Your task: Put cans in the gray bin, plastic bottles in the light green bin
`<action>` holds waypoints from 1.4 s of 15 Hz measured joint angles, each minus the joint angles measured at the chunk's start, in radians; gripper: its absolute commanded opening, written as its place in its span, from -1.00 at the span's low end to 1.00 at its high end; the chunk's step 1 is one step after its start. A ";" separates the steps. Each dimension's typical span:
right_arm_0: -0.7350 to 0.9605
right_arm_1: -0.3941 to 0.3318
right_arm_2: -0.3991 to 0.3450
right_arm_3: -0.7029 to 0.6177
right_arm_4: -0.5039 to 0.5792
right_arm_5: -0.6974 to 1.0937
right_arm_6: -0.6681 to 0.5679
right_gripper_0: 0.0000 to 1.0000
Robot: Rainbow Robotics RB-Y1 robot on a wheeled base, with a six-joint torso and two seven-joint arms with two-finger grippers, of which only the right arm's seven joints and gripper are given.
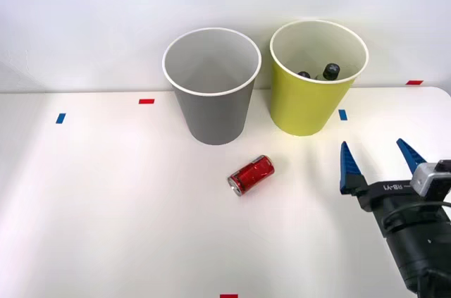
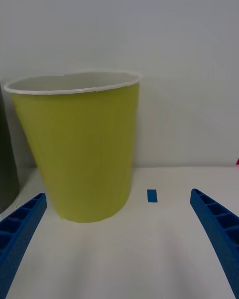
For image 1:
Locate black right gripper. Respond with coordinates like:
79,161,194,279
339,137,451,234

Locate yellow bottle with black cap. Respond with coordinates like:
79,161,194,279
314,63,341,82

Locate yellow-green plastic waste bin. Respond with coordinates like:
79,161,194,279
269,19,370,137

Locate red drink can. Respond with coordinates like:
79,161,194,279
227,154,276,198

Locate grey plastic waste bin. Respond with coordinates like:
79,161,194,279
161,27,263,147

